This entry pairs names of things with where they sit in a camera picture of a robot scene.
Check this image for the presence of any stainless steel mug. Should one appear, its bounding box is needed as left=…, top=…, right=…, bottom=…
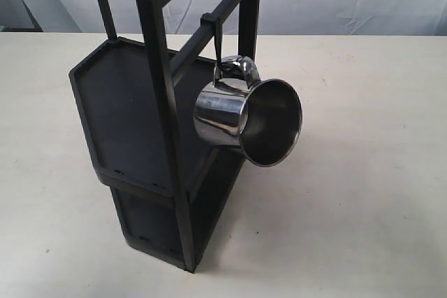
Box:
left=193, top=55, right=302, bottom=167

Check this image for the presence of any black two-tier shelf rack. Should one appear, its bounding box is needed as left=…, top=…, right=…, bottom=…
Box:
left=69, top=0, right=260, bottom=272

